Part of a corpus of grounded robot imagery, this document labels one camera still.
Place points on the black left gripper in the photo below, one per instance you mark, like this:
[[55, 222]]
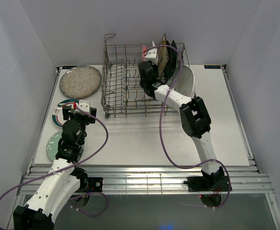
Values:
[[88, 119]]

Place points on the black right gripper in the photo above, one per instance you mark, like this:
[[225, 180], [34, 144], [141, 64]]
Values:
[[155, 66]]

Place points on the cream floral square plate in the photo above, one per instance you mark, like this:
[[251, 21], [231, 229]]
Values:
[[162, 56]]

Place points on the black floral square plate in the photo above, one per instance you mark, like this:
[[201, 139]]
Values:
[[168, 68]]

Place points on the pink dotted scalloped plate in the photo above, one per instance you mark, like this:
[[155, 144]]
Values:
[[143, 52]]

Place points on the white oval plate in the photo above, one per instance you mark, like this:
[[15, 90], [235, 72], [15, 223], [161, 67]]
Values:
[[186, 84]]

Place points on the grey wire dish rack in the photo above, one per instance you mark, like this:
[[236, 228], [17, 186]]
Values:
[[122, 93]]

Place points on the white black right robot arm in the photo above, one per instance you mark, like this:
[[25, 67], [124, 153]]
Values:
[[179, 93]]

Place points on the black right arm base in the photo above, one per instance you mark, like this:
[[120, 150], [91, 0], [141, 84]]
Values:
[[200, 184]]

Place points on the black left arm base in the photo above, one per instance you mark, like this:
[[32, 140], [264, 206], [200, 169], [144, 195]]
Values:
[[87, 183]]

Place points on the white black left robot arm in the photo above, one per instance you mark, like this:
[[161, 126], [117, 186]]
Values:
[[41, 210]]

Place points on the white plate green red rim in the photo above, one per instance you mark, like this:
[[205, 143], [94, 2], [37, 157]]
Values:
[[57, 115]]

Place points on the speckled brown round plate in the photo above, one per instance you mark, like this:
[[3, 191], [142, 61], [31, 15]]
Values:
[[80, 82]]

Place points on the mint green flower plate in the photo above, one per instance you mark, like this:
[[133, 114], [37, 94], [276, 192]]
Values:
[[52, 145]]

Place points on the dark logo sticker left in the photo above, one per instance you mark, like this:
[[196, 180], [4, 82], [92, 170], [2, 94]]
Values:
[[68, 67]]

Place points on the dark logo sticker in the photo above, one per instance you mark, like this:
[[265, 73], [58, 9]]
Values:
[[68, 67], [212, 67]]

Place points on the dark logo sticker right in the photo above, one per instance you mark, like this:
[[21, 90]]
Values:
[[212, 67]]

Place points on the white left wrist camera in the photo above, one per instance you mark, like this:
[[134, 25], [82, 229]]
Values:
[[82, 107]]

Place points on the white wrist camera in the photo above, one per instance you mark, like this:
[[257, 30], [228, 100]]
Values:
[[151, 54], [82, 107]]

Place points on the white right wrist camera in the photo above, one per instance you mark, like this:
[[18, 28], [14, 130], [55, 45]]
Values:
[[151, 54]]

